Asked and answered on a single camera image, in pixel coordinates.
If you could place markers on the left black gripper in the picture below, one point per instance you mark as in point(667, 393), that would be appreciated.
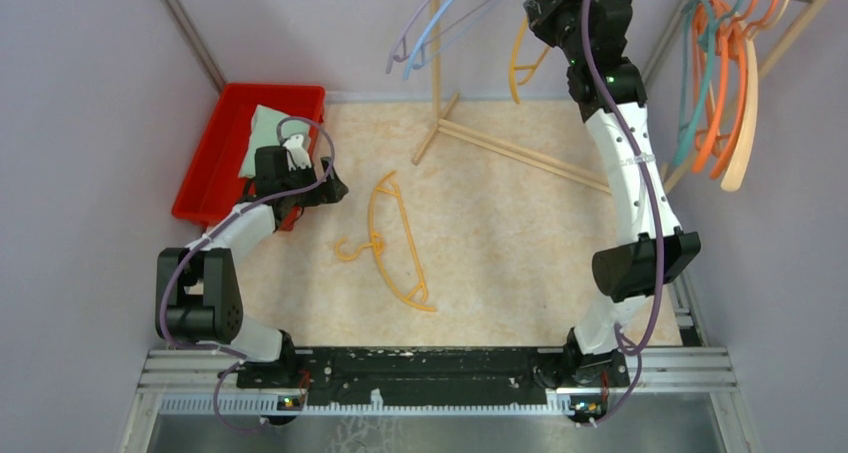
point(329, 191)

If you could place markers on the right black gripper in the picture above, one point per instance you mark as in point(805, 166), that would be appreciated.
point(541, 10)

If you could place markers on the light blue plastic hanger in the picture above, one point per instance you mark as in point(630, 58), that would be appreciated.
point(424, 39)

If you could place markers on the teal plastic hanger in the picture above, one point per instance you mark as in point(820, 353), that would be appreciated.
point(706, 56)

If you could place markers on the lilac plastic hanger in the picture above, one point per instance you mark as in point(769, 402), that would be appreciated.
point(411, 32)

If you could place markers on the orange plastic hanger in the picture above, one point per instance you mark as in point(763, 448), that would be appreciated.
point(725, 86)
point(731, 118)

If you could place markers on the beige plastic hanger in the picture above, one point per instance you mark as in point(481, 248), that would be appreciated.
point(734, 173)

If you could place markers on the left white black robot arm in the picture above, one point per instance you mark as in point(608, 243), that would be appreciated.
point(198, 297)

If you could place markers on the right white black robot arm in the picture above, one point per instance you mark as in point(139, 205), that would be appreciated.
point(652, 247)

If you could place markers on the light green folded cloth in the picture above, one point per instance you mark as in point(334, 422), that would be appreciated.
point(264, 123)

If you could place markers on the red plastic tray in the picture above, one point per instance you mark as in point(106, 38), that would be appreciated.
point(212, 183)

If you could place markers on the wooden clothes rack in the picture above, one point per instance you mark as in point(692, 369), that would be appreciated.
point(442, 125)

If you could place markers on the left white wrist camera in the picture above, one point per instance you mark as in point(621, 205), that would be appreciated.
point(298, 157)

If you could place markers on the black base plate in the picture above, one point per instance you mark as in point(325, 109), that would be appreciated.
point(435, 376)

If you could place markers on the aluminium frame rail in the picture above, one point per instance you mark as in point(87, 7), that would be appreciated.
point(192, 382)

